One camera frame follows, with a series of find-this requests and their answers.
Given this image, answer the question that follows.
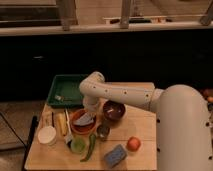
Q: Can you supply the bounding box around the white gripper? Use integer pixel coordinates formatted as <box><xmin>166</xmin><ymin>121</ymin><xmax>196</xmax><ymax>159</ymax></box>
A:
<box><xmin>83</xmin><ymin>96</ymin><xmax>100</xmax><ymax>114</ymax></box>

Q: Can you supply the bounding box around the orange fruit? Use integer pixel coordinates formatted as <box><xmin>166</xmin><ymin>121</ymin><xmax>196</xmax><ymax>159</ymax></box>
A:
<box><xmin>126</xmin><ymin>137</ymin><xmax>141</xmax><ymax>152</ymax></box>

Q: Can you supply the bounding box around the yellow corn cob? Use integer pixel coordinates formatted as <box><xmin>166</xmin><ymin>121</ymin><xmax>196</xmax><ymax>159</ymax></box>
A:
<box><xmin>56</xmin><ymin>113</ymin><xmax>67</xmax><ymax>136</ymax></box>

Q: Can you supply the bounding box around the blue sponge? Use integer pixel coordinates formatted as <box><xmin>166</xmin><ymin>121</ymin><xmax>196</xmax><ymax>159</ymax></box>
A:
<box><xmin>104</xmin><ymin>144</ymin><xmax>127</xmax><ymax>168</ymax></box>

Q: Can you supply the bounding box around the dark purple bowl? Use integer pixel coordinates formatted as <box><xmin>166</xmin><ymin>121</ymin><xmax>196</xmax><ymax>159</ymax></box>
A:
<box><xmin>103</xmin><ymin>100</ymin><xmax>126</xmax><ymax>121</ymax></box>

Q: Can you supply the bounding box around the light blue towel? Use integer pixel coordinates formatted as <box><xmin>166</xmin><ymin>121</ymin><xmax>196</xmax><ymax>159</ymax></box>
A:
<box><xmin>73</xmin><ymin>113</ymin><xmax>94</xmax><ymax>126</ymax></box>

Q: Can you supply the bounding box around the green chili pepper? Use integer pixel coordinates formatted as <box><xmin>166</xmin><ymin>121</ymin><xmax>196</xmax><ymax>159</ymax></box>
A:
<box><xmin>80</xmin><ymin>133</ymin><xmax>96</xmax><ymax>162</ymax></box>

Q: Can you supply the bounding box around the white round container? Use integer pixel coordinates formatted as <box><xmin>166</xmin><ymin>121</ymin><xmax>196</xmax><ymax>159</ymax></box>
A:
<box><xmin>37</xmin><ymin>126</ymin><xmax>56</xmax><ymax>145</ymax></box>

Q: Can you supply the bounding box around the small metal cup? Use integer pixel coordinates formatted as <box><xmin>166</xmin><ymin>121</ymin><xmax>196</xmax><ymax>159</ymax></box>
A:
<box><xmin>97</xmin><ymin>124</ymin><xmax>110</xmax><ymax>140</ymax></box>

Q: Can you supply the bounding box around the red orange bowl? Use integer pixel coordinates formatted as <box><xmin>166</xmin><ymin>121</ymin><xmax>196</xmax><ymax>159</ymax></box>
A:
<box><xmin>70</xmin><ymin>109</ymin><xmax>97</xmax><ymax>135</ymax></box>

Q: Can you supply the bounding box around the green plastic tray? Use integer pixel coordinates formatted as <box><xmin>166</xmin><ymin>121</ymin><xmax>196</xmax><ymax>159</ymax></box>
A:
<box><xmin>47</xmin><ymin>74</ymin><xmax>87</xmax><ymax>108</ymax></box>

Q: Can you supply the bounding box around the beige block with black stick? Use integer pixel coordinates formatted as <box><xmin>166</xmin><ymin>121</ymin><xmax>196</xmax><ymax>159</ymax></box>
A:
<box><xmin>42</xmin><ymin>111</ymin><xmax>54</xmax><ymax>127</ymax></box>

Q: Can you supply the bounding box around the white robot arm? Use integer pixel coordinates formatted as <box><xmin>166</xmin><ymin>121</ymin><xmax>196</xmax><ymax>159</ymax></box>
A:
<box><xmin>79</xmin><ymin>72</ymin><xmax>213</xmax><ymax>171</ymax></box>

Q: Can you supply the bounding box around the white handled brush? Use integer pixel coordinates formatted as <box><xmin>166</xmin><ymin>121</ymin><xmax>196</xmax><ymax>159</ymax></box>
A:
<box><xmin>65</xmin><ymin>109</ymin><xmax>73</xmax><ymax>146</ymax></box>

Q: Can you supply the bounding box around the small object in tray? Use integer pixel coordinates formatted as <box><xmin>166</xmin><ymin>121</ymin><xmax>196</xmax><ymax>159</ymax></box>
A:
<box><xmin>55</xmin><ymin>95</ymin><xmax>64</xmax><ymax>101</ymax></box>

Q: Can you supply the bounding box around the small green cup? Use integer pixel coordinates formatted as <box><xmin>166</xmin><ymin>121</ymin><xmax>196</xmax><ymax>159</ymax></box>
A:
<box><xmin>70</xmin><ymin>137</ymin><xmax>86</xmax><ymax>154</ymax></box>

